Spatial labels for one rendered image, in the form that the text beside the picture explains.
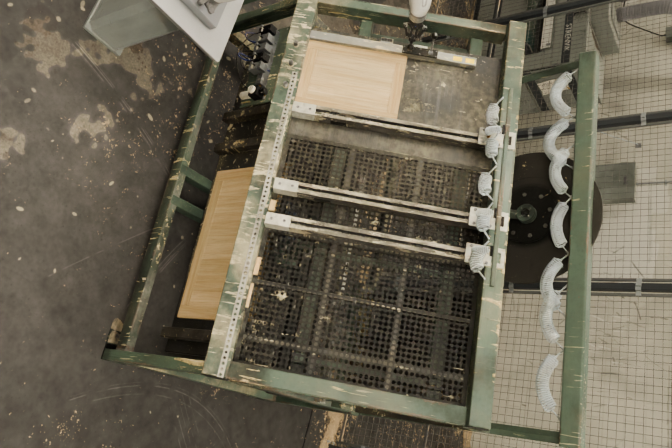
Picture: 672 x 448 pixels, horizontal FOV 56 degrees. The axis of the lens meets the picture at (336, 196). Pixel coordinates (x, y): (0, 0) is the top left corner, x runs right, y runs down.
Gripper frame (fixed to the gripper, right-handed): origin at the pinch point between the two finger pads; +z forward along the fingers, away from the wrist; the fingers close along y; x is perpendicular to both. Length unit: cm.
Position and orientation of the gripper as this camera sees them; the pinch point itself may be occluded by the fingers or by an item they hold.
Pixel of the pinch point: (411, 40)
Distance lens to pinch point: 354.9
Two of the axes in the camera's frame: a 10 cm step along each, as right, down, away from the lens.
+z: -0.2, 3.6, 9.3
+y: -9.8, -1.8, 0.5
